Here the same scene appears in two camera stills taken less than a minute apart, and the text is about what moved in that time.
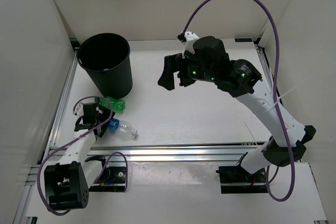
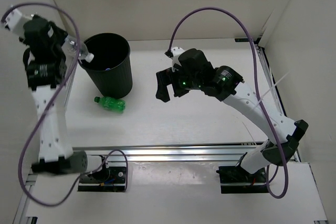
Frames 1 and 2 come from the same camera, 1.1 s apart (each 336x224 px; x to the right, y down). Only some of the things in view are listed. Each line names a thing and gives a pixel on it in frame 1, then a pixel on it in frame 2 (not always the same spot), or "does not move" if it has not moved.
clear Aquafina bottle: (123, 129) → (69, 46)
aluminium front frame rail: (174, 153) does not move
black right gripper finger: (184, 78) → (179, 91)
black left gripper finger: (105, 112) → (58, 38)
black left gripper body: (100, 119) → (21, 39)
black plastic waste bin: (106, 57) does not move
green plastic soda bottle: (117, 105) does not move
